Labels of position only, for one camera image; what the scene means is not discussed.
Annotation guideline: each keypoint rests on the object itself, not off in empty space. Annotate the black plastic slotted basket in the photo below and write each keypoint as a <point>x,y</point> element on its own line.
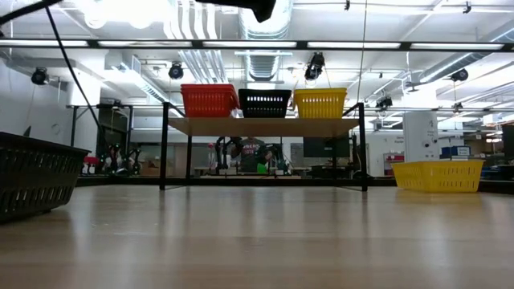
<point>265,91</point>
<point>36,160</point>
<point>265,109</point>

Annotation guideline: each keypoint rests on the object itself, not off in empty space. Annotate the yellow plastic slotted basket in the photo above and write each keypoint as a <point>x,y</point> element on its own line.
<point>437,176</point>
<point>320,90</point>
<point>320,107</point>

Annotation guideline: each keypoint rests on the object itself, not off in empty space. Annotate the black background robot arm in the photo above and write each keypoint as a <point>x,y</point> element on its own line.
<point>220,152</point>
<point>114,158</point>

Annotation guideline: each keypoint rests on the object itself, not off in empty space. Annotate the wooden shelf with black legs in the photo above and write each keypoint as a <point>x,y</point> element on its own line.
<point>261,126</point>

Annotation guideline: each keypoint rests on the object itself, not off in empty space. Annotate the white ceiling pipe bundle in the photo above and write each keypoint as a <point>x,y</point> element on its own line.
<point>205,66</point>

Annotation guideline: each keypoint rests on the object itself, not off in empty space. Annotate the person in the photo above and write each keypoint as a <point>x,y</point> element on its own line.
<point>250,154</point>

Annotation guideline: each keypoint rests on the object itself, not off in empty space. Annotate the black background monitor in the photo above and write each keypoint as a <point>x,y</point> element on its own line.
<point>325,146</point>

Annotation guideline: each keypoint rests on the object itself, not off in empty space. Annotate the green background object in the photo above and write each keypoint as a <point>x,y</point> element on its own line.
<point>262,168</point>

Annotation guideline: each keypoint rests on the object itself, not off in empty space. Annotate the brown cardboard box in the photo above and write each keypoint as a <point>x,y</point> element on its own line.
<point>150,170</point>

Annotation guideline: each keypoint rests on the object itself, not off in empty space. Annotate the red background object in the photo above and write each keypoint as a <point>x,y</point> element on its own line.
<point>91,159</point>

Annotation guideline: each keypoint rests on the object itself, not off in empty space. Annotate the red background cabinet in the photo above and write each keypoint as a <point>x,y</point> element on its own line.
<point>393,166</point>

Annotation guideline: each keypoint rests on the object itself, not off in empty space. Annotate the blue storage bin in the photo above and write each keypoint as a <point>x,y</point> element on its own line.
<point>462,151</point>

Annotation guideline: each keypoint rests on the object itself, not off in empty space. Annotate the black ceiling light rail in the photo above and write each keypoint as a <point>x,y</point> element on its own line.
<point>197,44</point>

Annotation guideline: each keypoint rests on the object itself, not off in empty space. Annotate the silver ribbed ceiling duct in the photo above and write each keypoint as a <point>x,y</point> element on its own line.
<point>263,66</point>

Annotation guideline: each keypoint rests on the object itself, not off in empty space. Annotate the black ceiling-hung camera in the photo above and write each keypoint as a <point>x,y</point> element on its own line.
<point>384,102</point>
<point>39,76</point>
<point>315,66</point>
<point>459,75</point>
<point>176,71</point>

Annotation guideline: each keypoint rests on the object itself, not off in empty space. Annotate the black background rig frame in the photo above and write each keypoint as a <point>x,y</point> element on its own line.
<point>130,132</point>

